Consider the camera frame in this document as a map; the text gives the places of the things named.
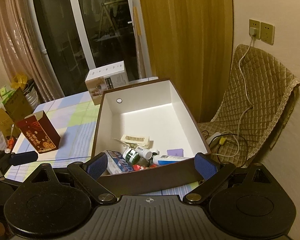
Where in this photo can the brown paper bag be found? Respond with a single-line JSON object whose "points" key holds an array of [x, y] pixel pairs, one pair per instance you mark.
{"points": [[15, 109]]}

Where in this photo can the checked tablecloth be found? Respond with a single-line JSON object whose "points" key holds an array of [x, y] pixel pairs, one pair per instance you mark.
{"points": [[75, 119]]}

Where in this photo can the beige wall socket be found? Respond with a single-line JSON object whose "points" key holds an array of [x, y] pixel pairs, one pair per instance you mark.
{"points": [[267, 33]]}

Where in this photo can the red snack packet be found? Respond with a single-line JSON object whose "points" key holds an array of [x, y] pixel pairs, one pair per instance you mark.
{"points": [[137, 167]]}

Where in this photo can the white product box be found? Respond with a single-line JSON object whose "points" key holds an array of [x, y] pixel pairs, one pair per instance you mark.
{"points": [[105, 78]]}

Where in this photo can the cream white hair claw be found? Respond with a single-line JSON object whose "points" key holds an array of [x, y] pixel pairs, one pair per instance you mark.
{"points": [[134, 141]]}

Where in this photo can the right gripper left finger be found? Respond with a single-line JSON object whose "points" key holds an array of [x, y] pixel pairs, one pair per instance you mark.
{"points": [[86, 174]]}

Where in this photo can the quilted olive chair cover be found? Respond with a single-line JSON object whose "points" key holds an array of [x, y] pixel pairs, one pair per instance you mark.
{"points": [[256, 105]]}

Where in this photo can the brown cardboard storage box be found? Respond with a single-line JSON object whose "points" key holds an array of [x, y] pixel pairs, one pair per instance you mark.
{"points": [[151, 109]]}

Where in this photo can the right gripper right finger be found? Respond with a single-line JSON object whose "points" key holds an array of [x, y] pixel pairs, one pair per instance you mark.
{"points": [[214, 176]]}

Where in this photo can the red gold gift box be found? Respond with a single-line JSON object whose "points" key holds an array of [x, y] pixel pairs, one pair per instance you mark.
{"points": [[40, 132]]}

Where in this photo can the orange brown curtain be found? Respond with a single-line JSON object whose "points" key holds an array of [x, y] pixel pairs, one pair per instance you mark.
{"points": [[190, 42]]}

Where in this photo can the small white bottle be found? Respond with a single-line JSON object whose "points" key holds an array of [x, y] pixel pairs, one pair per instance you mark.
{"points": [[144, 152]]}

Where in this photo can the purple cosmetic tube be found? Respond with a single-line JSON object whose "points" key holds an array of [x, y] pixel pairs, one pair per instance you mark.
{"points": [[176, 152]]}

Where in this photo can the dark green carded package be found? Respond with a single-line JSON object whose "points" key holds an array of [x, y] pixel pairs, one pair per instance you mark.
{"points": [[131, 156]]}

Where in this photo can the pinkish curtain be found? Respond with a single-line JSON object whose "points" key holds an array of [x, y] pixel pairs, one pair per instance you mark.
{"points": [[20, 52]]}

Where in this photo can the wall socket with plug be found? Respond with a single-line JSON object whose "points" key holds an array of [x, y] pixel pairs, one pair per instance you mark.
{"points": [[255, 28]]}

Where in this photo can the white barcode tube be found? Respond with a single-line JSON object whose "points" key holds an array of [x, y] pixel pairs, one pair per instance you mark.
{"points": [[161, 160]]}

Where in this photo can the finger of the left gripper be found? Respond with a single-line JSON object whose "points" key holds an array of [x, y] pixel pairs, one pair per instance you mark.
{"points": [[15, 159]]}

